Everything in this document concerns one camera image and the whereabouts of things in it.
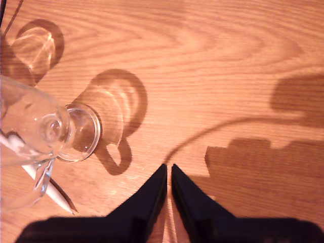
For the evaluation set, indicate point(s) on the white stylus pen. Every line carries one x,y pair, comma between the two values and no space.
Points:
57,196

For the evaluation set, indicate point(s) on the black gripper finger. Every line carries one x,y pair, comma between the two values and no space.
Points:
195,200
149,197

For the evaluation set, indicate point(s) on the small footed glass cup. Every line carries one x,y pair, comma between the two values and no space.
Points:
81,131

